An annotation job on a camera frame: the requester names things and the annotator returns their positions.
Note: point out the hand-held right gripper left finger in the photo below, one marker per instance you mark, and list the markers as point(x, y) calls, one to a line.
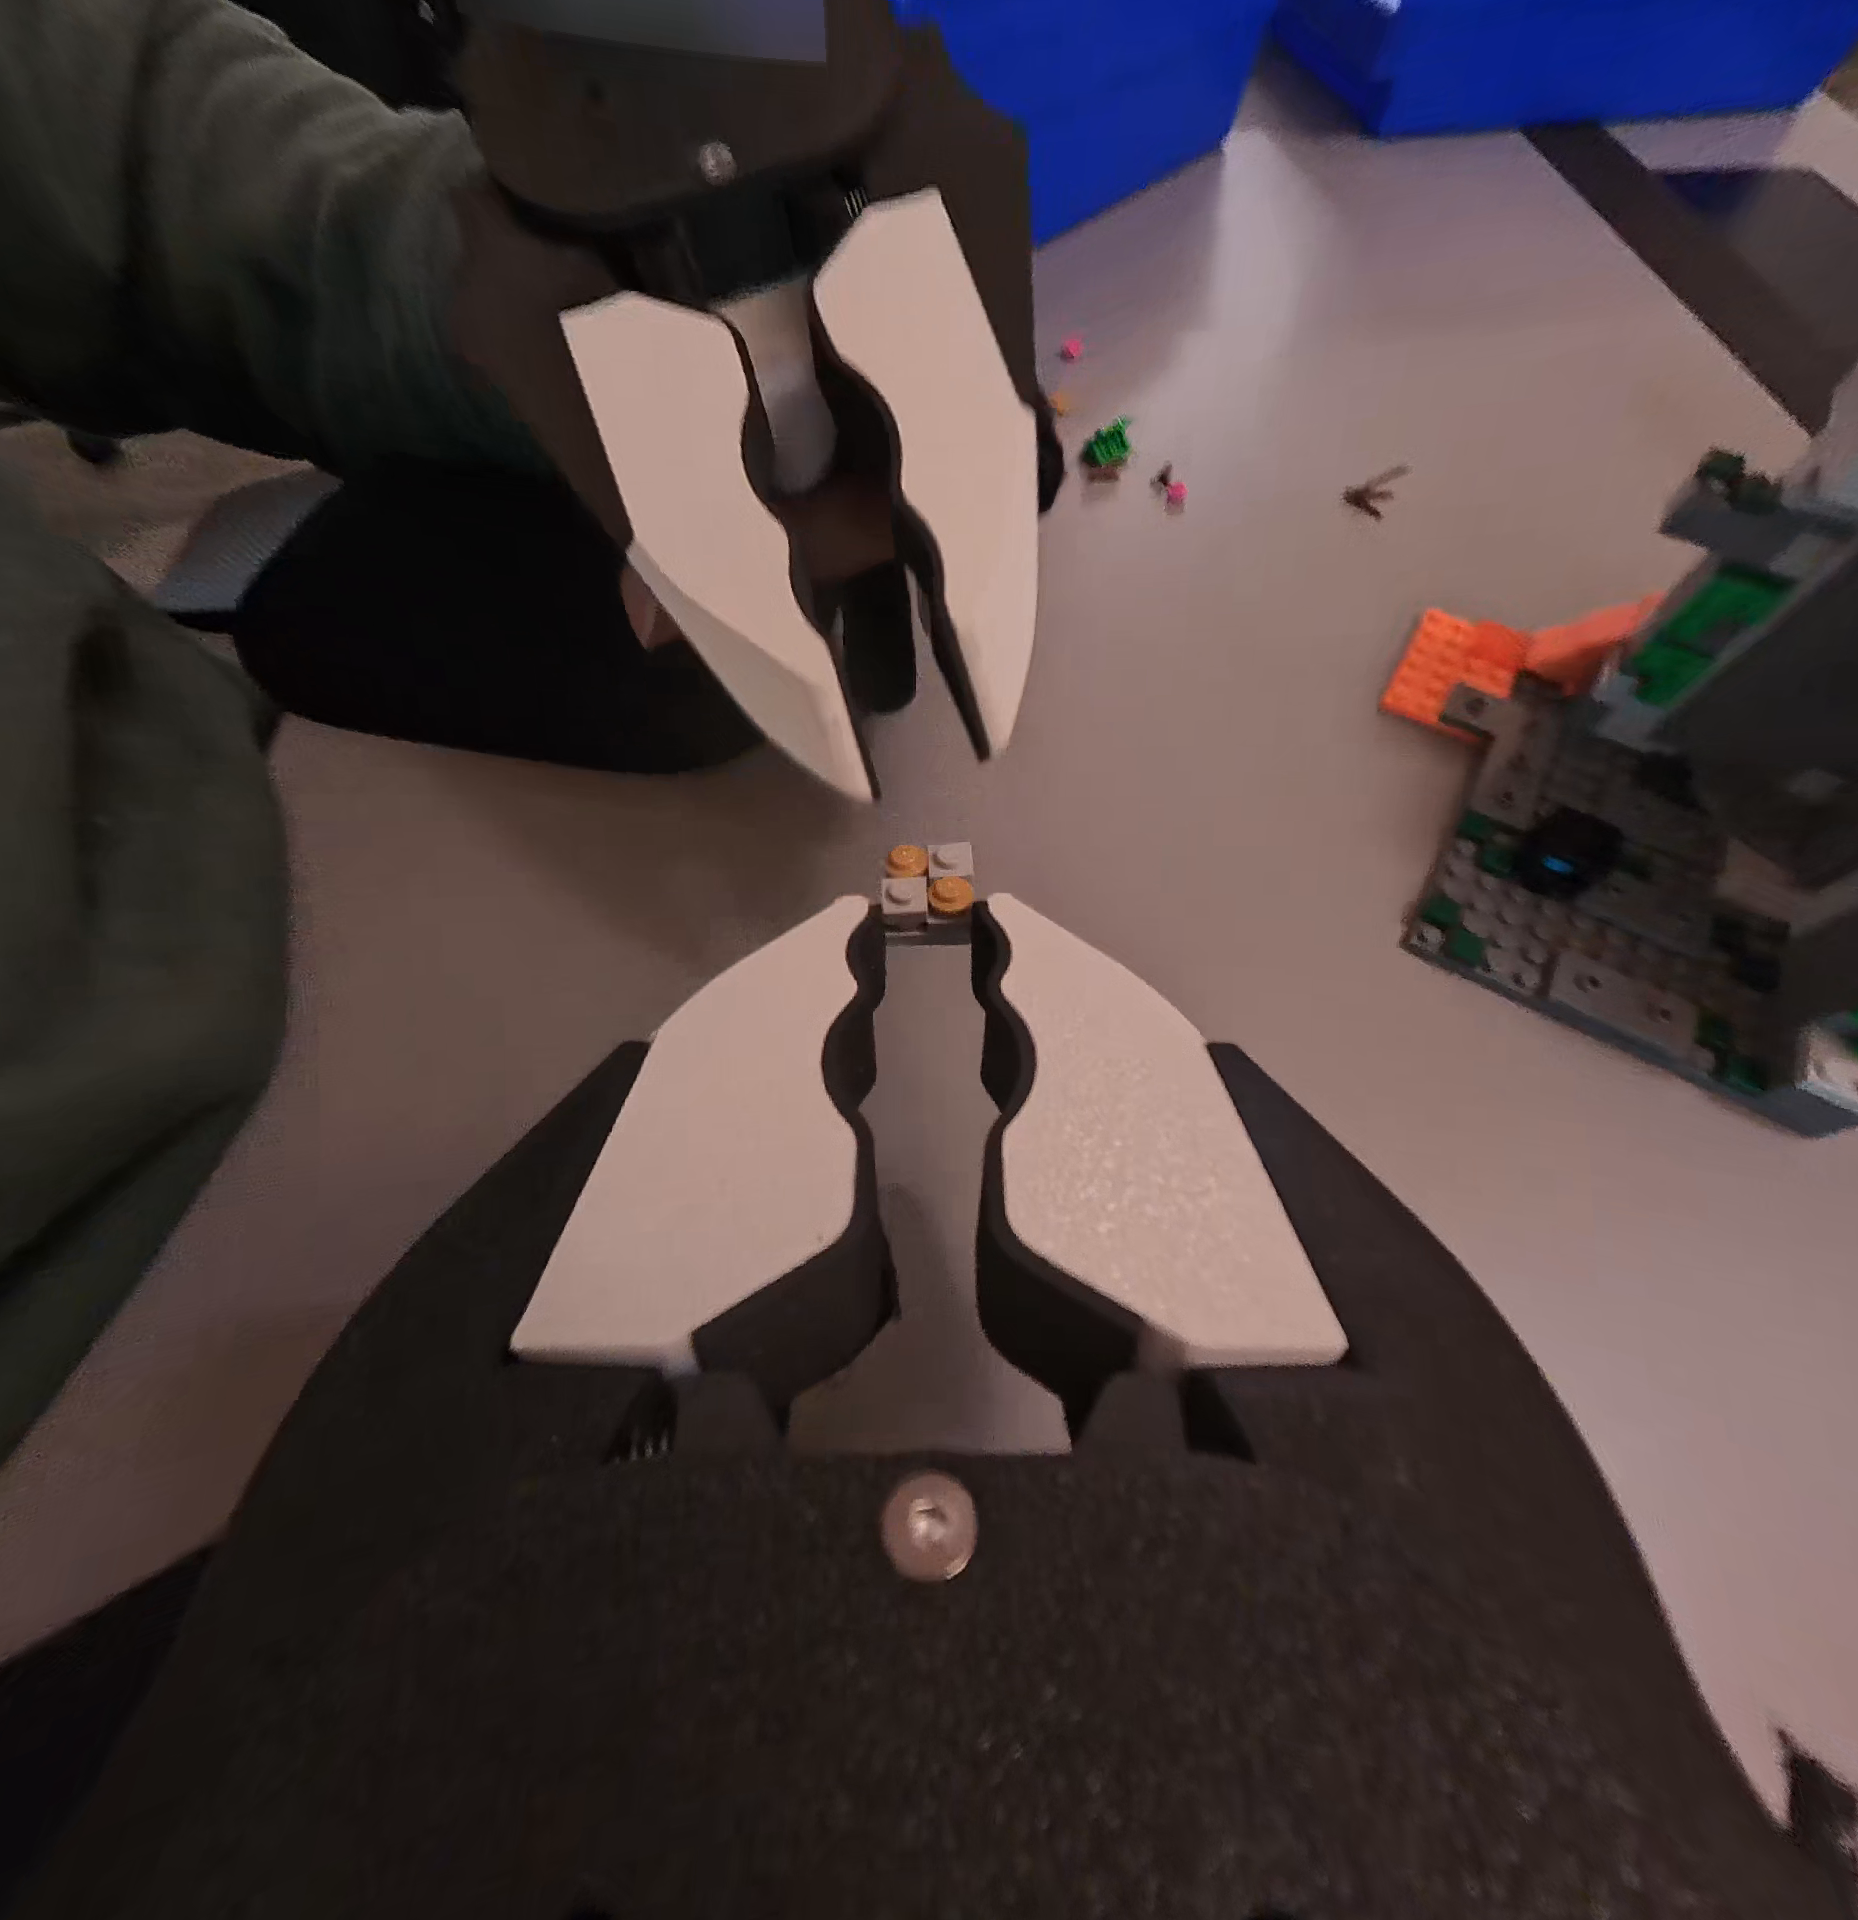
point(704, 1187)

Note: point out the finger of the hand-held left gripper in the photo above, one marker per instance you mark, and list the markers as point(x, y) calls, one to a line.
point(689, 495)
point(945, 450)

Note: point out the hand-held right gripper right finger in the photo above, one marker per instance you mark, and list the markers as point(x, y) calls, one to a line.
point(1169, 1187)

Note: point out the small grey tan brick assembly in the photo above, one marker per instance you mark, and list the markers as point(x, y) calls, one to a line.
point(930, 886)

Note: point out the person's left forearm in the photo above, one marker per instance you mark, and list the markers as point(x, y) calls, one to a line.
point(196, 196)

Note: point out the dark brown twig brick piece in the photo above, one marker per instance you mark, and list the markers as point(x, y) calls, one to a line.
point(1377, 491)

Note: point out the grey mesh office chair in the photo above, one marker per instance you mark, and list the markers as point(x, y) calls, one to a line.
point(247, 547)

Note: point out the toy brick castle model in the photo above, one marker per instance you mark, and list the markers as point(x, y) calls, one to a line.
point(1665, 842)

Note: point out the person's green sweatshirt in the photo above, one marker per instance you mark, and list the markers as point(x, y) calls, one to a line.
point(104, 975)

